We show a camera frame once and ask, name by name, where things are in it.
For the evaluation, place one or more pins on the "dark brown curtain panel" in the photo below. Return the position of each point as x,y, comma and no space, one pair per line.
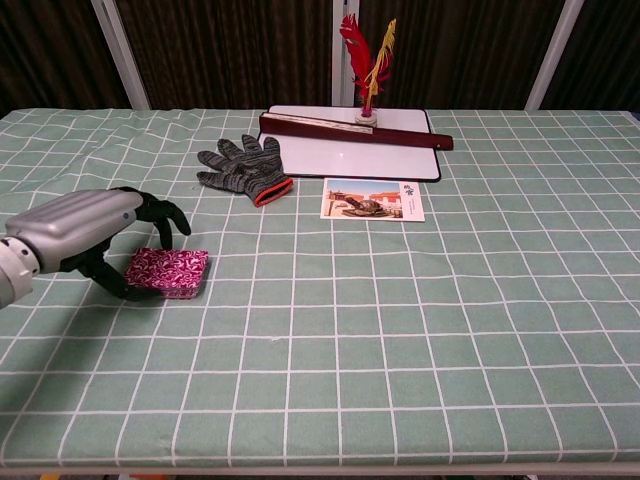
605,55
50,55
460,55
230,55

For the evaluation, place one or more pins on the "grey striped work glove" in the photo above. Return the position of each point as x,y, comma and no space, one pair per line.
245,172

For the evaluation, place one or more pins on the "white board with black rim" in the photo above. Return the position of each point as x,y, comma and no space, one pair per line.
350,160

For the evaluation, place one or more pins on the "grey metal frame post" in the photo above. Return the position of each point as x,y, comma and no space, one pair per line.
555,55
344,75
120,55

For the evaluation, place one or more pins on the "green white checked tablecloth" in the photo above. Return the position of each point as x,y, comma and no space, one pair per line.
350,325

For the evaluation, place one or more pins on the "picture postcard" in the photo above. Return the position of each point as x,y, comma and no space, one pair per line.
372,200

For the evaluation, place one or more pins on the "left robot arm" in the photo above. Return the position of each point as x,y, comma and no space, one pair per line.
15,275

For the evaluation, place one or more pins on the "red white patterned tin box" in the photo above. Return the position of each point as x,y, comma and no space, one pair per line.
172,270

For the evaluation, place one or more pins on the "dark red folded fan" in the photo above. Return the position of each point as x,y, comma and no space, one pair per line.
400,137

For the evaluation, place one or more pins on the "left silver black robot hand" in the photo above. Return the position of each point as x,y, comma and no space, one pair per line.
75,225

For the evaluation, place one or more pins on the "red yellow feather shuttlecock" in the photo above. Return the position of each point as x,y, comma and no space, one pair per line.
361,60

